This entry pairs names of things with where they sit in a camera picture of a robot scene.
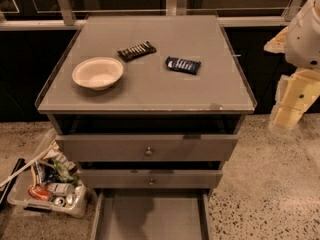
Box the white paper bowl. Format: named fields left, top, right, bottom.
left=72, top=57, right=124, bottom=91

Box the grey middle drawer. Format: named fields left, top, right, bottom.
left=78, top=169, right=222, bottom=189

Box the blue rxbar blueberry bar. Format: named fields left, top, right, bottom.
left=165, top=56, right=201, bottom=75

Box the white stick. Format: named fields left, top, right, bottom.
left=0, top=146, right=54, bottom=188

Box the grey drawer cabinet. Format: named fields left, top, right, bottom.
left=34, top=14, right=258, bottom=198

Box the grey top drawer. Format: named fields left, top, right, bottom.
left=56, top=134, right=238, bottom=162

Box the grey open bottom drawer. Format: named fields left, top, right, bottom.
left=90, top=189, right=213, bottom=240

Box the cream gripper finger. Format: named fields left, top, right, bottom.
left=267, top=78, right=318, bottom=135
left=264, top=27, right=288, bottom=54

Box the red crushed can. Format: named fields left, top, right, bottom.
left=28, top=185, right=51, bottom=201

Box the clear plastic trash bin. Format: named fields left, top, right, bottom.
left=7, top=130, right=88, bottom=218

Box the black snack bar wrapper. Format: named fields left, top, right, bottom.
left=118, top=41, right=157, bottom=62

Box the metal window railing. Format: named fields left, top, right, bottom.
left=0, top=0, right=307, bottom=31

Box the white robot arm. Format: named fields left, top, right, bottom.
left=264, top=0, right=320, bottom=134

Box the silver soda can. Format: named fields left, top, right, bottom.
left=47, top=183, right=75, bottom=196

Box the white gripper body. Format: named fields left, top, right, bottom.
left=275, top=68, right=320, bottom=101

